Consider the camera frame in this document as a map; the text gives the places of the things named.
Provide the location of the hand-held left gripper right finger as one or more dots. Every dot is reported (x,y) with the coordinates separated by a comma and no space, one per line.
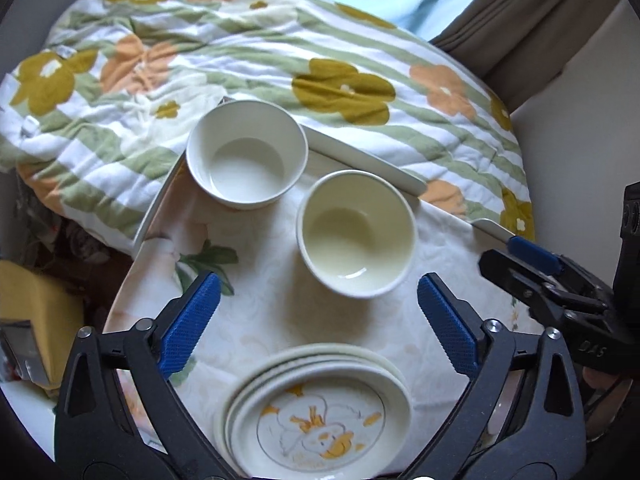
(450,325)

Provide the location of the grey rimmed deep plate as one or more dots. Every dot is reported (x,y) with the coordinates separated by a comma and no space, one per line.
(320,358)

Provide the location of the brown curtain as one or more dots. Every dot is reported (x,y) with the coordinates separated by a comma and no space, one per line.
(525,35)

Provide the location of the cream bowl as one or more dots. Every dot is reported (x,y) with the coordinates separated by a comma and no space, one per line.
(357,240)

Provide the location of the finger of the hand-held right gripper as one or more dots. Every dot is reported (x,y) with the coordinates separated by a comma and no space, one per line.
(532,254)
(520,280)

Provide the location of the shiny grey packet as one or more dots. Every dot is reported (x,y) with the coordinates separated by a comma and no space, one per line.
(22,350)

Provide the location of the person's right hand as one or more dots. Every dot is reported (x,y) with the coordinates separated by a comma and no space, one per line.
(602,385)

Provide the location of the yellow box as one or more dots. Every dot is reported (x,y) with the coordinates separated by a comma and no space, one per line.
(35,300)

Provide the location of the dark patterned cloth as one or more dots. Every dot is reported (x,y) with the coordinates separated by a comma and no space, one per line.
(75,250)

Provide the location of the floral striped blanket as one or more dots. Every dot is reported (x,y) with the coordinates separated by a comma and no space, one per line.
(250,60)

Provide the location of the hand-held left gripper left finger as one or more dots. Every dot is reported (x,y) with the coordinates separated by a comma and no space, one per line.
(192,320)

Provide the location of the stack of duck plates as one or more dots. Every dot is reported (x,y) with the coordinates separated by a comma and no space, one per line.
(320,347)

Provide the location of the white tray with floral cloth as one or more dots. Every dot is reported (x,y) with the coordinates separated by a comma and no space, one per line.
(260,280)

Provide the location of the white bowl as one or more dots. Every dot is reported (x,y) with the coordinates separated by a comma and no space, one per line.
(250,170)

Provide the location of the duck print plate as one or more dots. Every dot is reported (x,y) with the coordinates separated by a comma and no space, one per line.
(320,425)

